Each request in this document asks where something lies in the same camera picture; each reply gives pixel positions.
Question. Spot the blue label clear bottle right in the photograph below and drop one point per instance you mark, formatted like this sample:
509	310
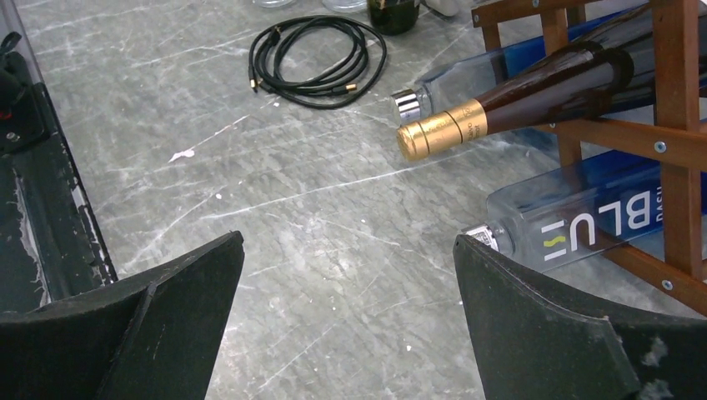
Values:
574	212

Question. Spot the brown gold-capped wine bottle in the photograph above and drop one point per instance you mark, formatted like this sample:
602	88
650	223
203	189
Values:
609	69

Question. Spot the white PVC pipe frame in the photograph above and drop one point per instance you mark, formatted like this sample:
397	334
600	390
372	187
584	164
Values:
446	8

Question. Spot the dark green wine bottle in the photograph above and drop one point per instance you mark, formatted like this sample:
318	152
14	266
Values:
393	17

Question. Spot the blue label clear bottle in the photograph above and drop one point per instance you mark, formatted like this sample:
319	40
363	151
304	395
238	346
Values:
455	83
574	212

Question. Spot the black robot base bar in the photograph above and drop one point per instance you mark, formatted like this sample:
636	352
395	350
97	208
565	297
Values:
51	246

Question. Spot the blue label clear bottle left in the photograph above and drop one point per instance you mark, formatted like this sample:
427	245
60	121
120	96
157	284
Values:
455	83

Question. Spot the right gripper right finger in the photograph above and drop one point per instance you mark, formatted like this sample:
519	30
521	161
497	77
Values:
537	338

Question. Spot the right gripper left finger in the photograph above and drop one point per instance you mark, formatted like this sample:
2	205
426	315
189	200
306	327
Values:
154	335

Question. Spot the clear glass bottle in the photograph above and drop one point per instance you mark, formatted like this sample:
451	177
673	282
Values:
272	3
345	6

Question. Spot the brown wooden wine rack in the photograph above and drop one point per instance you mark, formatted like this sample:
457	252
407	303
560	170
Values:
668	131

